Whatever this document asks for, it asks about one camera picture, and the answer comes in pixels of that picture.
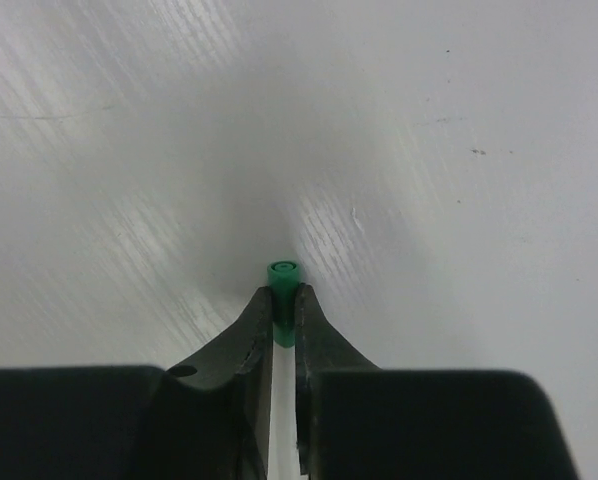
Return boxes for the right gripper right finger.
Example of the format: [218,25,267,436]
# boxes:
[295,284,578,479]

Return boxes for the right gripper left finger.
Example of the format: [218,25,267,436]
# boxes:
[0,287,273,479]

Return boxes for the green capped thin marker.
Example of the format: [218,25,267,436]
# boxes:
[267,260,301,479]

